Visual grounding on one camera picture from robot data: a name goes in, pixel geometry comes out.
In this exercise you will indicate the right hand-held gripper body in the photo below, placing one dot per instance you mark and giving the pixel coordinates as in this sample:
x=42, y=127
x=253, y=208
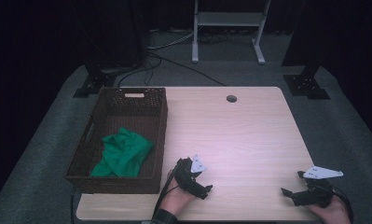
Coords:
x=317, y=194

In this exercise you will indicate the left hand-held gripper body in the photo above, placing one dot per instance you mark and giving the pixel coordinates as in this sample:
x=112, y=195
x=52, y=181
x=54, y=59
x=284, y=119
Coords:
x=186, y=177

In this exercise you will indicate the green printed t-shirt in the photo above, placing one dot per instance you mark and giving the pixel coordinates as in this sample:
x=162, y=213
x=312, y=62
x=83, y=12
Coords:
x=124, y=152

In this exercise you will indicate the brown wicker basket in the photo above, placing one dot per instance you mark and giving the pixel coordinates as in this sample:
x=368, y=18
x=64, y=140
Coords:
x=130, y=107

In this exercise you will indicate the person's left hand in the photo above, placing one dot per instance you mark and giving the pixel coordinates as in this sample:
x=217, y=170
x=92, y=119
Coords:
x=174, y=199

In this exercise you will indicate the person's right hand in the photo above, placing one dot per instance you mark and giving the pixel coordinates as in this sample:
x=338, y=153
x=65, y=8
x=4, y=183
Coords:
x=334, y=213

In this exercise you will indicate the black metal stand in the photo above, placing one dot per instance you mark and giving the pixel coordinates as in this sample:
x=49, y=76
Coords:
x=95, y=82
x=305, y=85

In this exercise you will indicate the white metal stand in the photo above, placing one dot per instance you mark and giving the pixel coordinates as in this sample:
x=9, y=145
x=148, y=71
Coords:
x=230, y=18

